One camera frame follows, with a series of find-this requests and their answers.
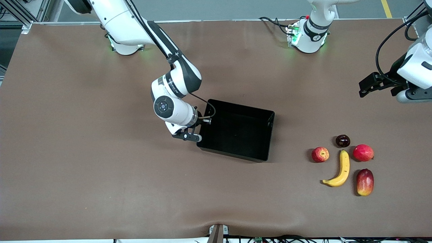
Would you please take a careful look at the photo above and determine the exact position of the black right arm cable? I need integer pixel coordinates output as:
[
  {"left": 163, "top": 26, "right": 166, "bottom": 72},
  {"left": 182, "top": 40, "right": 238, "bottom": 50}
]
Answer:
[{"left": 123, "top": 0, "right": 216, "bottom": 124}]

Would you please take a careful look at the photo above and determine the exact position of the aluminium extrusion frame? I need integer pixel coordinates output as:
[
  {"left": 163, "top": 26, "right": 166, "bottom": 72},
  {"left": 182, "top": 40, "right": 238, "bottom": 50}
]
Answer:
[{"left": 0, "top": 0, "right": 51, "bottom": 34}]

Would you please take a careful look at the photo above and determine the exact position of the red yellow striped apple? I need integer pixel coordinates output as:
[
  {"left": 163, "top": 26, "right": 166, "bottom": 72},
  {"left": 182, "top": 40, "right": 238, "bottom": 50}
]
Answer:
[{"left": 311, "top": 147, "right": 330, "bottom": 163}]

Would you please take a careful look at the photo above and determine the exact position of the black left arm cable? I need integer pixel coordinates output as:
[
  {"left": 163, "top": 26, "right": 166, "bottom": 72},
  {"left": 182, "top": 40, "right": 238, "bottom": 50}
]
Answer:
[{"left": 375, "top": 2, "right": 432, "bottom": 86}]

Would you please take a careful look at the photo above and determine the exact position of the thick black power cable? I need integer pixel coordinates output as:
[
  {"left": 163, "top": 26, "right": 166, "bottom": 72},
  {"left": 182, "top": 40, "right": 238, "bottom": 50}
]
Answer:
[{"left": 259, "top": 16, "right": 294, "bottom": 36}]

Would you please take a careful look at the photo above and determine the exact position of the red yellow mango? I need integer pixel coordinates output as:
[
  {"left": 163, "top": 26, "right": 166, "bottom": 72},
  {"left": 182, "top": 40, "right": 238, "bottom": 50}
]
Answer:
[{"left": 356, "top": 168, "right": 375, "bottom": 196}]

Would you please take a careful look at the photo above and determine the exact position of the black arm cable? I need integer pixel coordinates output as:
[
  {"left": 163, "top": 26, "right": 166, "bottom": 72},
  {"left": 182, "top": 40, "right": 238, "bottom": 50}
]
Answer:
[
  {"left": 375, "top": 2, "right": 432, "bottom": 86},
  {"left": 123, "top": 0, "right": 216, "bottom": 124}
]

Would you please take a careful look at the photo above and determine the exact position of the yellow banana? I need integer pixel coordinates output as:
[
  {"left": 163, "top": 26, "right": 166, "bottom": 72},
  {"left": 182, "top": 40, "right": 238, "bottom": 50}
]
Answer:
[{"left": 322, "top": 150, "right": 351, "bottom": 187}]

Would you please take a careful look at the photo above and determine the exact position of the metal table clamp bracket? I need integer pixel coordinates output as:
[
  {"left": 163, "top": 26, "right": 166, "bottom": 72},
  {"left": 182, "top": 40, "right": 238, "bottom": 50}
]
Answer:
[{"left": 207, "top": 224, "right": 230, "bottom": 243}]

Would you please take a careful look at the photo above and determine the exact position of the large table cover sheet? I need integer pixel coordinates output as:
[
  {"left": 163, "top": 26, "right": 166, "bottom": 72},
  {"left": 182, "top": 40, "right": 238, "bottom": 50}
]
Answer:
[{"left": 0, "top": 20, "right": 432, "bottom": 241}]

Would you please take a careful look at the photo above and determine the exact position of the black rectangular plastic box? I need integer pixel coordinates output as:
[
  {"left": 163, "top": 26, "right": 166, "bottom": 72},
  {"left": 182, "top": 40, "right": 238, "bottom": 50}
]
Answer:
[{"left": 196, "top": 99, "right": 275, "bottom": 163}]

